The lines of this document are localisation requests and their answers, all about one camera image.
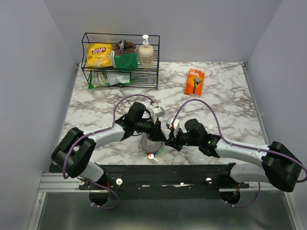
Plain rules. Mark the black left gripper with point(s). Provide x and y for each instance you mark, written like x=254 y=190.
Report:
x=156 y=133

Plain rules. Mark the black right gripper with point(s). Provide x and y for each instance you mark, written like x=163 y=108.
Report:
x=172 y=138

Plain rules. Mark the silver disc keyring holder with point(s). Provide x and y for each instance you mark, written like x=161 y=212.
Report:
x=147 y=146

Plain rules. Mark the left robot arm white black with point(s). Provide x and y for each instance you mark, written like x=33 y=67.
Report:
x=73 y=153

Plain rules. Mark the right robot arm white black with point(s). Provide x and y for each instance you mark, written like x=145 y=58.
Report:
x=273 y=164

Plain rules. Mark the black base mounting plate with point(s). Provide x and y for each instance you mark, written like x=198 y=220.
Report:
x=168 y=182

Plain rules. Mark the orange razor box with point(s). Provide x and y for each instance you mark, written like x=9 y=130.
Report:
x=194 y=83

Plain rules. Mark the green white snack bag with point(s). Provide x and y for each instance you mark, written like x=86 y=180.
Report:
x=106 y=79

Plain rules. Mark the cream soap pump bottle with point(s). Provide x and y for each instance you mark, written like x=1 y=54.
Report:
x=146 y=53

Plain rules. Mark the green brown snack bag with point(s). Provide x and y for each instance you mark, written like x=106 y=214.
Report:
x=124 y=56

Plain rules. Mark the yellow Lays chips bag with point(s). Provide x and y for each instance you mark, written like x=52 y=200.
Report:
x=98 y=55

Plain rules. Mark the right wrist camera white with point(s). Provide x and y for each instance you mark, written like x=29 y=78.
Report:
x=173 y=125

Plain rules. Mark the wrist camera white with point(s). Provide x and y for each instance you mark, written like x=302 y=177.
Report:
x=156 y=113
x=173 y=125

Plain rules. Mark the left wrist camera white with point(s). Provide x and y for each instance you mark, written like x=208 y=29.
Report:
x=156 y=113

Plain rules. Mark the black wire shelf rack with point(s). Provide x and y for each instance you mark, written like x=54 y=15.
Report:
x=141 y=77

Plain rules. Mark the aluminium frame rail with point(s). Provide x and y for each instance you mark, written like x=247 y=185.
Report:
x=54 y=182

